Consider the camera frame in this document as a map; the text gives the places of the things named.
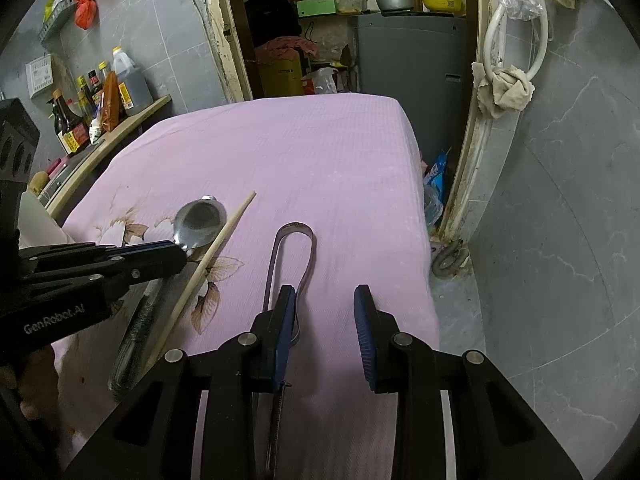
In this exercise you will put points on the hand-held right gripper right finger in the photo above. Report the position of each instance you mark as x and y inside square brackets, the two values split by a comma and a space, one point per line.
[364, 332]

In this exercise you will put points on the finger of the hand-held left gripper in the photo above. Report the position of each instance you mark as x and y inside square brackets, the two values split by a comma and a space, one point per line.
[150, 266]
[145, 246]

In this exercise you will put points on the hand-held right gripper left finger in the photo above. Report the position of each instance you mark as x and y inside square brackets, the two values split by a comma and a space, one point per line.
[285, 332]

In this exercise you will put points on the large metal spoon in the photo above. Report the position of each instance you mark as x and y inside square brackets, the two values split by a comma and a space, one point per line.
[200, 220]

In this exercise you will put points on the white plastic utensil holder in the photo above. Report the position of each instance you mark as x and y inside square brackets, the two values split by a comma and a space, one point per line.
[37, 220]

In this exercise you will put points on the person's left hand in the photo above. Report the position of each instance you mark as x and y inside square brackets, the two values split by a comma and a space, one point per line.
[32, 375]

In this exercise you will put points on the wooden chopstick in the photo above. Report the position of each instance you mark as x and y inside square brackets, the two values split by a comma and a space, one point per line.
[210, 267]

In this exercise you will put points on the steel sink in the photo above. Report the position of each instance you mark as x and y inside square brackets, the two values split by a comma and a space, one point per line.
[75, 175]

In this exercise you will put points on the loofah sponge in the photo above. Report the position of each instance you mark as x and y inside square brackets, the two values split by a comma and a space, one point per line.
[38, 183]

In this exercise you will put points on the white tube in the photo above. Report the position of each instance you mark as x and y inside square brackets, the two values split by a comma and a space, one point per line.
[95, 127]

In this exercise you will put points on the dark pump sauce bottle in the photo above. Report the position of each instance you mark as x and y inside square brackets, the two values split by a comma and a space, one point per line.
[67, 122]

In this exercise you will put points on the orange seasoning packet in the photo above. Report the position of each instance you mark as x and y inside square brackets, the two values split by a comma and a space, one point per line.
[110, 102]

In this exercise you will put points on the soy sauce bottle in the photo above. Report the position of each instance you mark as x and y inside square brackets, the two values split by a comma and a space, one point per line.
[84, 102]

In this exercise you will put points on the pink floral blanket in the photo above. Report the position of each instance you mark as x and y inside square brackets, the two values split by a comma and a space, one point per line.
[325, 170]

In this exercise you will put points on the red capped sauce bottle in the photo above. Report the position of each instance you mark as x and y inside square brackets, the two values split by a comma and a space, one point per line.
[95, 85]

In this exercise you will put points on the blue snack packet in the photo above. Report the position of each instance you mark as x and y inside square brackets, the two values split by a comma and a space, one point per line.
[436, 180]

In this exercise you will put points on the yellow capped sauce bottle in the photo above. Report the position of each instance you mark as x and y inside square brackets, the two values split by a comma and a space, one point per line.
[102, 72]

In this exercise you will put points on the white paper notice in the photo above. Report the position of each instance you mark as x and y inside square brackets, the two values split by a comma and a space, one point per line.
[40, 76]

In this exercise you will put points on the yellow gas cylinder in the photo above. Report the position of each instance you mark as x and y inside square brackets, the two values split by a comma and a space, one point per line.
[280, 77]

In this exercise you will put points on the pink cloth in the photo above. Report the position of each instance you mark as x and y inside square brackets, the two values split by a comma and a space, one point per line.
[285, 47]

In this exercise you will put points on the red plastic bag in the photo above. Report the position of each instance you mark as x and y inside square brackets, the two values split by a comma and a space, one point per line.
[85, 10]

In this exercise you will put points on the yellow snack packet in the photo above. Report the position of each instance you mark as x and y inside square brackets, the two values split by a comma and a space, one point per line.
[49, 5]

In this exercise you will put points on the black backpack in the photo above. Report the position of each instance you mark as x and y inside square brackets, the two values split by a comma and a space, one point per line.
[270, 17]

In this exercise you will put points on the grey washing machine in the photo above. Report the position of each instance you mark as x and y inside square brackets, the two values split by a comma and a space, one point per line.
[405, 70]

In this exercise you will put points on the beige knotted rag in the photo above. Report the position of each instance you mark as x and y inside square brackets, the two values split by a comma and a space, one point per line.
[505, 92]

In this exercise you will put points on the green box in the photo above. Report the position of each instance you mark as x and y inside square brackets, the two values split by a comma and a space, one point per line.
[316, 7]

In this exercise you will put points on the yellow plastic basin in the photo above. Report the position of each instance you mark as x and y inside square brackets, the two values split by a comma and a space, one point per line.
[442, 2]

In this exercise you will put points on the worn door frame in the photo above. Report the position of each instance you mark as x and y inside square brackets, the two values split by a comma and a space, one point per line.
[225, 35]

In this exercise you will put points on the metal wall shelf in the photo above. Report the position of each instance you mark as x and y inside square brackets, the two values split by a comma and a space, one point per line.
[57, 20]

